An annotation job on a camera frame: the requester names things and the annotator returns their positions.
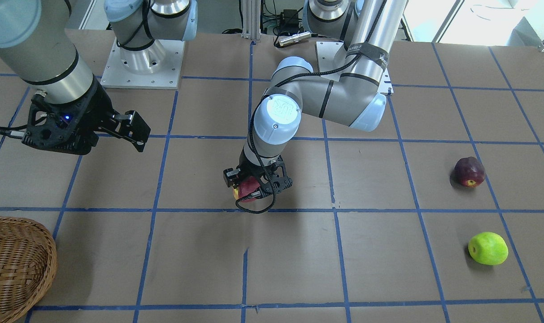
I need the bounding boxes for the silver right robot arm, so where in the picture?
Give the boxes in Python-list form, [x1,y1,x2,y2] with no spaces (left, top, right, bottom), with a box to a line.
[0,0,198,155]

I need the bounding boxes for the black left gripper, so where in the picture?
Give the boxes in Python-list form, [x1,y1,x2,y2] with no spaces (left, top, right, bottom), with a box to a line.
[223,155,293,201]

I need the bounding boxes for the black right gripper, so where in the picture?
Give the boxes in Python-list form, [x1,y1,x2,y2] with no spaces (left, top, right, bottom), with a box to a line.
[22,78,151,155]

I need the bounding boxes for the aluminium frame post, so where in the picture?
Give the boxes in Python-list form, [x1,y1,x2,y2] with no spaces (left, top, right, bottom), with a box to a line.
[240,0,261,43]

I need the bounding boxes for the dark red apple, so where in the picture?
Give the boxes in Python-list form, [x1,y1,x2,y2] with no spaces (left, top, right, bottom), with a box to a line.
[453,156,486,188]

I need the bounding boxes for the wicker basket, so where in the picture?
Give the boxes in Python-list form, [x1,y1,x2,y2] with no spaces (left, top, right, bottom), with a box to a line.
[0,216,58,323]

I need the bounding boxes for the red yellow apple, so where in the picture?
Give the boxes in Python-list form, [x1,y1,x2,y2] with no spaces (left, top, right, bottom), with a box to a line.
[232,176,263,203]

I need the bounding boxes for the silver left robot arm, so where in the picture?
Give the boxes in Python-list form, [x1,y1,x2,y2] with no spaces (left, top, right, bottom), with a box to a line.
[223,0,407,204]

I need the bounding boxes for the green apple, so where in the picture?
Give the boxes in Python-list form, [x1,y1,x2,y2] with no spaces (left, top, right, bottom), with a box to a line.
[467,231,509,266]

